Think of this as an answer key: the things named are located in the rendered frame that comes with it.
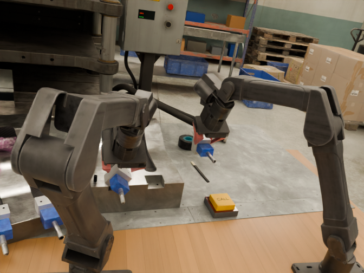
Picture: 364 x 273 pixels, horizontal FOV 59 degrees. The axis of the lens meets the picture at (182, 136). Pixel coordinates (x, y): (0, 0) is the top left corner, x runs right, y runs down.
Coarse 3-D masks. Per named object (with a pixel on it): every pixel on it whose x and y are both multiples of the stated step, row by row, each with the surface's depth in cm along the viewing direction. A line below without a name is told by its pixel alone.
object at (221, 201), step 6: (210, 198) 98; (216, 198) 97; (222, 198) 98; (228, 198) 98; (216, 204) 95; (222, 204) 95; (228, 204) 95; (234, 204) 96; (216, 210) 95; (222, 210) 95
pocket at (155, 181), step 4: (148, 176) 93; (152, 176) 94; (156, 176) 94; (160, 176) 94; (148, 180) 94; (152, 180) 94; (156, 180) 95; (160, 180) 95; (164, 180) 92; (148, 184) 94; (152, 184) 94; (156, 184) 94; (160, 184) 95; (164, 184) 91; (148, 188) 90
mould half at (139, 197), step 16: (160, 128) 116; (160, 144) 111; (160, 160) 103; (144, 176) 92; (176, 176) 95; (96, 192) 85; (112, 192) 86; (128, 192) 88; (144, 192) 90; (160, 192) 91; (176, 192) 93; (112, 208) 89; (128, 208) 90; (144, 208) 92; (160, 208) 94
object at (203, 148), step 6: (204, 138) 106; (192, 144) 107; (198, 144) 104; (204, 144) 104; (192, 150) 107; (198, 150) 103; (204, 150) 101; (210, 150) 102; (204, 156) 102; (210, 156) 99
